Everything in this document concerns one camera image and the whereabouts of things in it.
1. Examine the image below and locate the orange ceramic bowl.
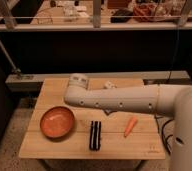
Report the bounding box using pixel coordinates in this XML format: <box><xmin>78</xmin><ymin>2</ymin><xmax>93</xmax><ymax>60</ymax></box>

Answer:
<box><xmin>40</xmin><ymin>106</ymin><xmax>75</xmax><ymax>138</ymax></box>

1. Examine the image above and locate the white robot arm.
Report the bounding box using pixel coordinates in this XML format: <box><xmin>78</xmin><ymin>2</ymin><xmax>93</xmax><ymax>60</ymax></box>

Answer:
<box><xmin>64</xmin><ymin>74</ymin><xmax>192</xmax><ymax>171</ymax></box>

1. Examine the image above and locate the white squeeze bottle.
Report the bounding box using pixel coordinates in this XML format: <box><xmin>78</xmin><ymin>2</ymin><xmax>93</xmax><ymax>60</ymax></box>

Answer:
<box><xmin>104</xmin><ymin>81</ymin><xmax>117</xmax><ymax>89</ymax></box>

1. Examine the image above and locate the blue sponge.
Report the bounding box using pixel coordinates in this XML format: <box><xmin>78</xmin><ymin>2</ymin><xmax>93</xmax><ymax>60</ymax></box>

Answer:
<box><xmin>103</xmin><ymin>110</ymin><xmax>117</xmax><ymax>116</ymax></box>

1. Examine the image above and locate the orange carrot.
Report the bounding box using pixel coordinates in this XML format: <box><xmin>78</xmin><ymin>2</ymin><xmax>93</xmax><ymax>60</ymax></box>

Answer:
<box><xmin>124</xmin><ymin>116</ymin><xmax>137</xmax><ymax>137</ymax></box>

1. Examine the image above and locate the wooden table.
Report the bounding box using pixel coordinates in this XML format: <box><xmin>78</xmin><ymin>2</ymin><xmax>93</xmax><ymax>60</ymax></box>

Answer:
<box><xmin>19</xmin><ymin>78</ymin><xmax>165</xmax><ymax>160</ymax></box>

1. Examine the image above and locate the diagonal metal strut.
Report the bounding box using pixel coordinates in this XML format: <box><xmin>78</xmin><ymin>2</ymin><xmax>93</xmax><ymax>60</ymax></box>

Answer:
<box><xmin>0</xmin><ymin>40</ymin><xmax>22</xmax><ymax>78</ymax></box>

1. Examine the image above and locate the grey metal rail beam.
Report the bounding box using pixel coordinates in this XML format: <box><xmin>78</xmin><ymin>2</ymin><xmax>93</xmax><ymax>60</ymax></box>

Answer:
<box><xmin>5</xmin><ymin>71</ymin><xmax>192</xmax><ymax>92</ymax></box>

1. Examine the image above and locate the black cable on floor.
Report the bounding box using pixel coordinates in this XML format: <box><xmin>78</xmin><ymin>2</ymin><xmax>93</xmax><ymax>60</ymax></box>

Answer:
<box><xmin>161</xmin><ymin>119</ymin><xmax>175</xmax><ymax>156</ymax></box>

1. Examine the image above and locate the upper metal shelf frame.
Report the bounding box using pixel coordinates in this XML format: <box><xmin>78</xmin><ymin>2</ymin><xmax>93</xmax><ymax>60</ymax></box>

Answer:
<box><xmin>0</xmin><ymin>0</ymin><xmax>192</xmax><ymax>31</ymax></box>

